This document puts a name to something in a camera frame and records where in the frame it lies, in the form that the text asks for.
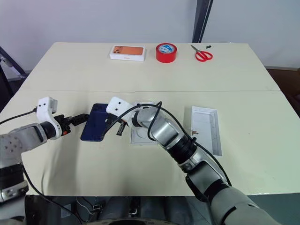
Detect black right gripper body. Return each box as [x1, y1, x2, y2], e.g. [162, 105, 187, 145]
[105, 114, 128, 129]

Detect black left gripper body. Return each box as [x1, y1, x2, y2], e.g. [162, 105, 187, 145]
[55, 114, 74, 137]

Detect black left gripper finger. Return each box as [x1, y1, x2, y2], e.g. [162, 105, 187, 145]
[70, 112, 90, 122]
[69, 118, 88, 127]

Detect dark blue smartphone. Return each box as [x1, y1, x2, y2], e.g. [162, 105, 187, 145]
[80, 103, 113, 142]

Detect white phone box base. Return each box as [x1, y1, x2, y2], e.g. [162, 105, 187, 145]
[130, 102, 165, 146]

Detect orange printed phone box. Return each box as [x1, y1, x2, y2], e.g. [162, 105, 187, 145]
[108, 45, 147, 62]

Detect white phone box lid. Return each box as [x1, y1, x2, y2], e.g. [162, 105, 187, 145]
[190, 106, 223, 157]

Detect dark grey rounded shape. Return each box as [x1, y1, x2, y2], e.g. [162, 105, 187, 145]
[97, 196, 132, 221]

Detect red tape roll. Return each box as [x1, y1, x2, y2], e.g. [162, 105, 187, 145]
[155, 43, 178, 64]

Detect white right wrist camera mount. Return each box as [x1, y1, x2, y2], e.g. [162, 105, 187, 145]
[105, 96, 135, 123]

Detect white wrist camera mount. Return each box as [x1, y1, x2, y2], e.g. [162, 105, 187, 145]
[35, 96, 63, 141]
[105, 96, 135, 123]

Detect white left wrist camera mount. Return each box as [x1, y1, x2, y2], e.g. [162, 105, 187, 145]
[35, 96, 63, 141]

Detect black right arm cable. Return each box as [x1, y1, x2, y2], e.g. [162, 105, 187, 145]
[100, 101, 233, 188]

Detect dark metal frame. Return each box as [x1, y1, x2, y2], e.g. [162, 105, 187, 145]
[0, 46, 31, 106]

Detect thin white wire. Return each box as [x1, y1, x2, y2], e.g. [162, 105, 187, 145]
[75, 197, 95, 216]

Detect red handled scissors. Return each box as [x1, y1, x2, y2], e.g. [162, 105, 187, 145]
[190, 44, 214, 62]

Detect dark grey upright post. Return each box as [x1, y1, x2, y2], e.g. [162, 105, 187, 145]
[192, 0, 214, 44]

